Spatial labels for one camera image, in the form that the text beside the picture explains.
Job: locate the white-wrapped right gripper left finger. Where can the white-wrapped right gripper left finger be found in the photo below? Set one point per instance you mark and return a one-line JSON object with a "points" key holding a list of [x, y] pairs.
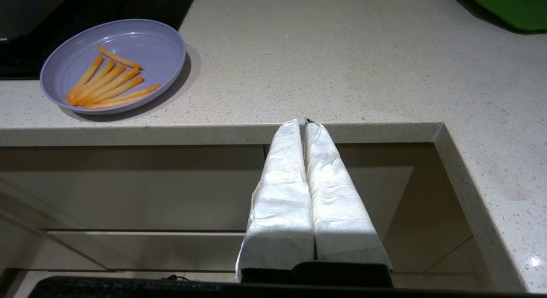
{"points": [[277, 199]]}

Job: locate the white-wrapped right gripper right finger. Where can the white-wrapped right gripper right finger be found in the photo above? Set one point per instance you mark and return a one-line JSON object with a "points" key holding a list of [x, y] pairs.
{"points": [[342, 199]]}

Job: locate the purple round plate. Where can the purple round plate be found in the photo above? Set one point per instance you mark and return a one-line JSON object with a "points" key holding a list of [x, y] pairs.
{"points": [[158, 45]]}

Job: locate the orange carrot sticks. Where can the orange carrot sticks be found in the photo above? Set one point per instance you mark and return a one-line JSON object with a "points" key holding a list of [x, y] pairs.
{"points": [[96, 80], [85, 75]]}

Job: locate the black induction cooktop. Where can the black induction cooktop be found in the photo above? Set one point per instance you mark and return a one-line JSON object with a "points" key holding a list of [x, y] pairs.
{"points": [[128, 3]]}

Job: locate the green plastic tray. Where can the green plastic tray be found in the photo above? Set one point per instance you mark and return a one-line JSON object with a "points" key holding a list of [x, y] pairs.
{"points": [[513, 9]]}

